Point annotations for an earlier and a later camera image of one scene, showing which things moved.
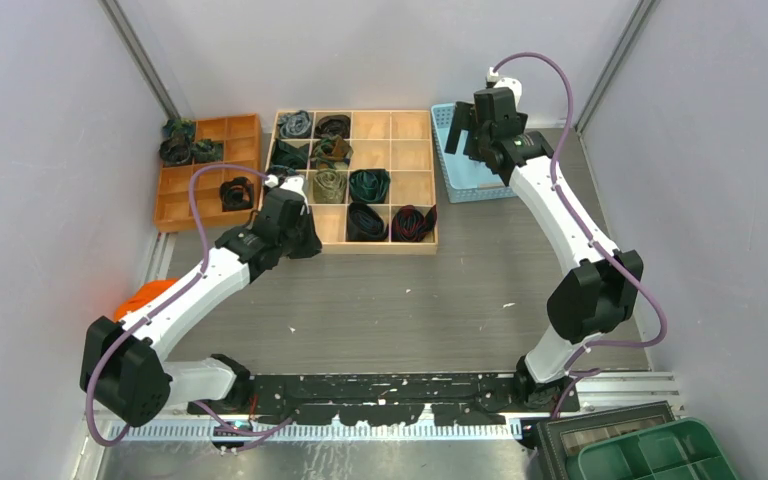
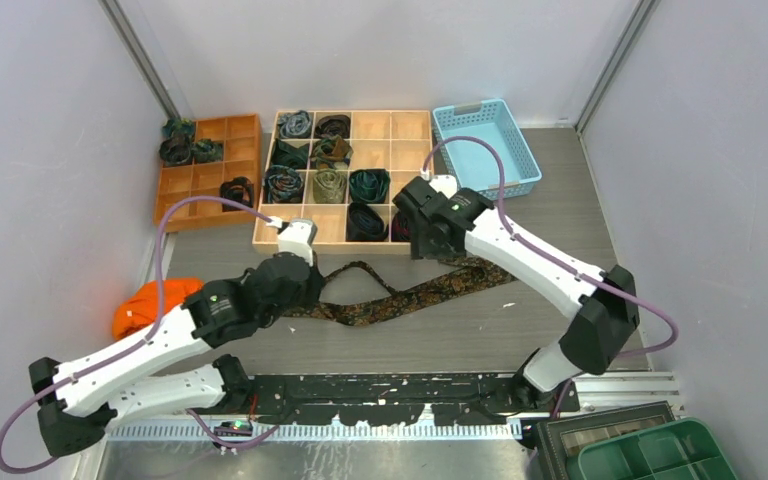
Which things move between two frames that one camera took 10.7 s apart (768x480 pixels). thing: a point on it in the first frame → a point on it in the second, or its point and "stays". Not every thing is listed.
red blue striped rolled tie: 407,225 stays
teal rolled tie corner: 179,127 stays
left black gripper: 313,244 → 316,281
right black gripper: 463,120 → 420,249
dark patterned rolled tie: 175,150 stays
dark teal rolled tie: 289,155 stays
